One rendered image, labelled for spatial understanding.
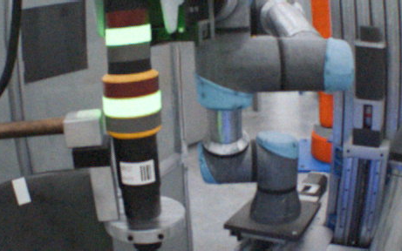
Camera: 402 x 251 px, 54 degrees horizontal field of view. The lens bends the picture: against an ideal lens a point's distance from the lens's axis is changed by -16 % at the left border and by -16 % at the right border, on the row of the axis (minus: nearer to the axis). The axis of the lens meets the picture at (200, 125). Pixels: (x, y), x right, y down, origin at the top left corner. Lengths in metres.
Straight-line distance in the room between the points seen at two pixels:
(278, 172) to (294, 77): 0.61
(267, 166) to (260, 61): 0.61
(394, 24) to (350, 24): 0.14
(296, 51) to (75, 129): 0.34
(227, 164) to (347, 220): 0.41
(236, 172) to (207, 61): 0.62
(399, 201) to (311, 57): 0.28
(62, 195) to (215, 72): 0.25
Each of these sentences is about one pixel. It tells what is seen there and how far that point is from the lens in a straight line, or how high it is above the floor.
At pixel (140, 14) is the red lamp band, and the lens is 0.32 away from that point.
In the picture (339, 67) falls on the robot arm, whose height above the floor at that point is 1.54.
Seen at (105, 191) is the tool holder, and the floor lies 1.49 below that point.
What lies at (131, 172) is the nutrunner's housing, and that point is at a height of 1.50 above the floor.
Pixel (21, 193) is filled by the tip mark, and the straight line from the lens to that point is 0.52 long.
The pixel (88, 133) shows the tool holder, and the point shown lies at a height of 1.54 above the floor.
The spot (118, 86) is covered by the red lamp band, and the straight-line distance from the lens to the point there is 0.32.
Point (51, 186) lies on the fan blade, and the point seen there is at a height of 1.43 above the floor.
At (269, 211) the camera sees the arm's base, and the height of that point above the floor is 1.08.
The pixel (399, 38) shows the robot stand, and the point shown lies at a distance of 1.21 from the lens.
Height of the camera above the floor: 1.63
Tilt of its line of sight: 16 degrees down
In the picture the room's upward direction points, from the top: 3 degrees counter-clockwise
